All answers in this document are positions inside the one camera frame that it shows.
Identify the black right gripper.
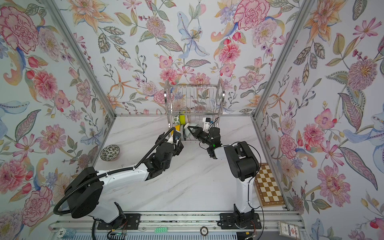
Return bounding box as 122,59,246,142
189,126,214,149

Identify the dark blue floral bowl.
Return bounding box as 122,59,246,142
180,125,186,141

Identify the lime green plastic bowl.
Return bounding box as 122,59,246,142
179,114,188,125

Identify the silver wire dish rack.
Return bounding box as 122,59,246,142
164,82,226,128

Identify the black white patterned bowl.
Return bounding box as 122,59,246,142
100,145,120,162

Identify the pale green celadon bowl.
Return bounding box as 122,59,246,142
183,123,199,141

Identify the green leaf pattern bowl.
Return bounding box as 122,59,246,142
173,115,181,126

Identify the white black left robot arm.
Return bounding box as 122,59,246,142
65,128,184,228

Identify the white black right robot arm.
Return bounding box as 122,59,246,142
188,126,260,228

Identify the green connector block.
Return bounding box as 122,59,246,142
154,227,168,234

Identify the wooden checkerboard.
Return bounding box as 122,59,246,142
254,163,286,207

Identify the printed label card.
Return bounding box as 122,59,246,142
278,221,301,240

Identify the black corrugated left cable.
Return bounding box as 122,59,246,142
53,127,176,216

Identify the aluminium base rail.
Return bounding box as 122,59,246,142
47,210,307,233

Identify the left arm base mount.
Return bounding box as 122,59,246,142
97,214,141,230

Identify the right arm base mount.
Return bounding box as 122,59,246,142
217,213,263,230

